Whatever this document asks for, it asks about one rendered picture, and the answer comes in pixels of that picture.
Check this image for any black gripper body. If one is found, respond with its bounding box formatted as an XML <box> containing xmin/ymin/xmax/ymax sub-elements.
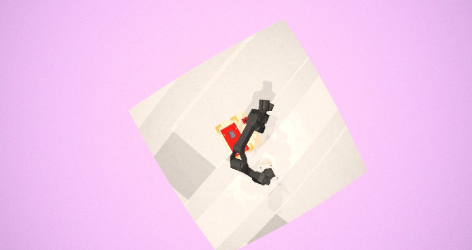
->
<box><xmin>255</xmin><ymin>103</ymin><xmax>274</xmax><ymax>134</ymax></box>

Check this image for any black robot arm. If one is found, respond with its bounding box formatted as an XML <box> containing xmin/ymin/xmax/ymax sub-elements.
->
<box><xmin>230</xmin><ymin>99</ymin><xmax>276</xmax><ymax>185</ymax></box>

